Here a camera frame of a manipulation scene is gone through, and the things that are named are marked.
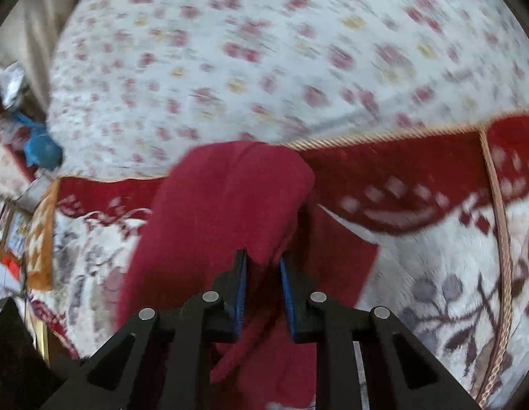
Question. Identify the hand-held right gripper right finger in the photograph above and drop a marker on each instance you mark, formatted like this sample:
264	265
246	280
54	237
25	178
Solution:
288	299

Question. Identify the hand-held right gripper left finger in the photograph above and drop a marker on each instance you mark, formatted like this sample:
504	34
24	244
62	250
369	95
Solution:
241	294

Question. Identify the dark red knit garment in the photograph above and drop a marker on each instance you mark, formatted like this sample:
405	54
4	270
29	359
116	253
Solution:
221	205

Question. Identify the orange patterned cloth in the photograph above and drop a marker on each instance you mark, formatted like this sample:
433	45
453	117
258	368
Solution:
40	243

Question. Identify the black object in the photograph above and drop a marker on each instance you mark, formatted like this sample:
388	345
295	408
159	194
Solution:
12	350

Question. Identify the white floral bed sheet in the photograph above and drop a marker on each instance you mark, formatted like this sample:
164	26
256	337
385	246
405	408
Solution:
268	51

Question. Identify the blue plastic bag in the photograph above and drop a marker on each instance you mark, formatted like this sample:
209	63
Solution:
42	149

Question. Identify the crumpled white plastic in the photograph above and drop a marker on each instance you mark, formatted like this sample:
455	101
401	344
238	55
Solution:
10	83

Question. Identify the beige curtain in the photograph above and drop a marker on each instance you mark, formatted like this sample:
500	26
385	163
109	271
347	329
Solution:
34	30

